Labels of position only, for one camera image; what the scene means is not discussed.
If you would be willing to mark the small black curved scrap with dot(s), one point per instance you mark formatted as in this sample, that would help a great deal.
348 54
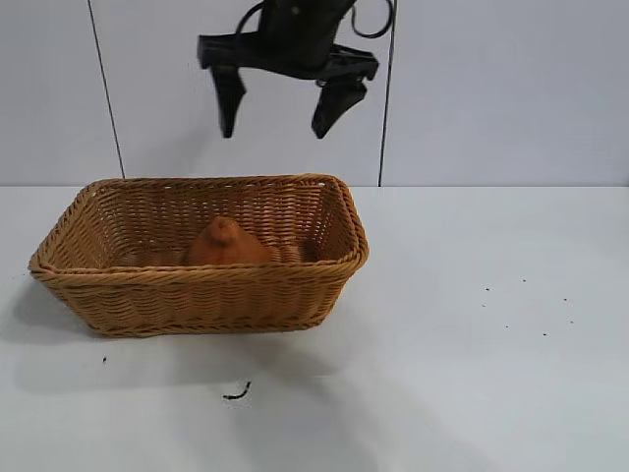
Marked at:
239 392

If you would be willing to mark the bumpy orange fruit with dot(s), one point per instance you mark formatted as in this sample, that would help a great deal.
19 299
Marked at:
228 248

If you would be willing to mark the brown woven wicker basket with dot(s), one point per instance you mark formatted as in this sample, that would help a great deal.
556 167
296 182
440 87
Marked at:
196 300

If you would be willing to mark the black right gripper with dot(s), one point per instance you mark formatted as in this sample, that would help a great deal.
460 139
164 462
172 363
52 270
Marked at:
295 39

